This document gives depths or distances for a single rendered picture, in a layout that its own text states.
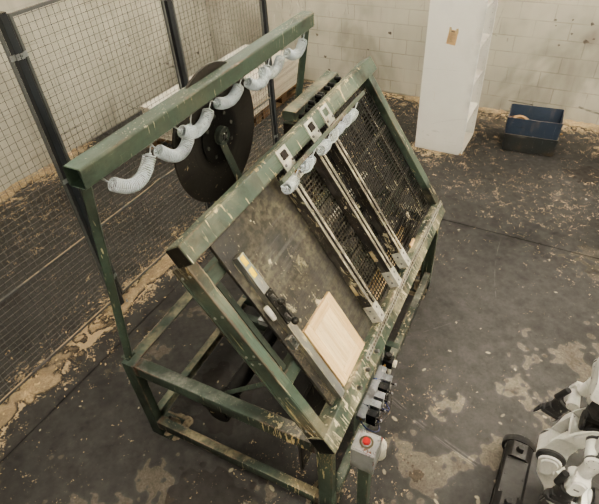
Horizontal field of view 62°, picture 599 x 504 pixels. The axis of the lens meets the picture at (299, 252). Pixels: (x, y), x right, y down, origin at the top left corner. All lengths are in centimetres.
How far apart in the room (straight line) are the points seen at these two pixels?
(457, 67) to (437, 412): 380
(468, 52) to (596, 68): 195
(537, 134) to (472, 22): 158
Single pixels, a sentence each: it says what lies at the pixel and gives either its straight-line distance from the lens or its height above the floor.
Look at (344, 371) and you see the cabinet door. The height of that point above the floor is 93.
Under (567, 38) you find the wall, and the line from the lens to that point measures 732.
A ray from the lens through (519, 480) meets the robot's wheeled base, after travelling 348.
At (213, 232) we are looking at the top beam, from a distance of 217.
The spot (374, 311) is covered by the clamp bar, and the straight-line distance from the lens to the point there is 299.
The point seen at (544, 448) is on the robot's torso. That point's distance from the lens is 306.
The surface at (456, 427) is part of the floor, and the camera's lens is 378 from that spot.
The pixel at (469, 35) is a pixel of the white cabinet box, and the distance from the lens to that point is 598.
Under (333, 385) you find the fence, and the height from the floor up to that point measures 98.
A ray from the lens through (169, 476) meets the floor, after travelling 369.
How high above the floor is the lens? 319
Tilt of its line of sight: 41 degrees down
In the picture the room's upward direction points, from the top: 4 degrees counter-clockwise
